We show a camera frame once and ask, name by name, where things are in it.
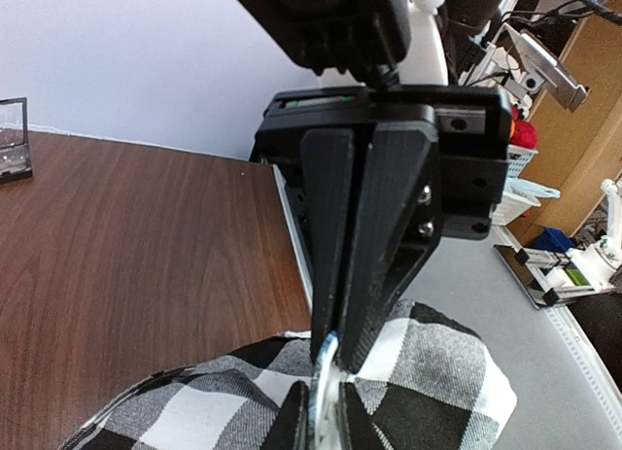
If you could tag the round silver brooch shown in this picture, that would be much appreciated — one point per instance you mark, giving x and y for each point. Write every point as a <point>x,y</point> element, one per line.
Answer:
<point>323,431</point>

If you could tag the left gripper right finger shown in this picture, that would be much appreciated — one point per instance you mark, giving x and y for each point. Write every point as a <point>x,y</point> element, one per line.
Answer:
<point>355,428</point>

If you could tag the small black brooch box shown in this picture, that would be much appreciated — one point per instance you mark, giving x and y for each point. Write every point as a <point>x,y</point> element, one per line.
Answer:
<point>15,152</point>

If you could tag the black white checkered shirt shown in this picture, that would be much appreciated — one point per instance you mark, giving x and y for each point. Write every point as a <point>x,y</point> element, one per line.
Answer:
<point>427,383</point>

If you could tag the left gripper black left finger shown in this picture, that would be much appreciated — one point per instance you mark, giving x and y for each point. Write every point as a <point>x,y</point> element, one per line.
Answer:
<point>289,430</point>

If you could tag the white plastic basket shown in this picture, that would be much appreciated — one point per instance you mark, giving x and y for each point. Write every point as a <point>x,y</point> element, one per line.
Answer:
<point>516,200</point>

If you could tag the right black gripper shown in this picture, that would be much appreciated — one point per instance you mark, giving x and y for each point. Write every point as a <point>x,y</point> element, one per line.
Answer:
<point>387,168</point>

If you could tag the aluminium front rail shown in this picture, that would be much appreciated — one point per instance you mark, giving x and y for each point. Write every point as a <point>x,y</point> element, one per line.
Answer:
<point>566,397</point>

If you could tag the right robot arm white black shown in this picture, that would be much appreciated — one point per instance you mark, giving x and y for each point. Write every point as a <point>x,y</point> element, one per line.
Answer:
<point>383,44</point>

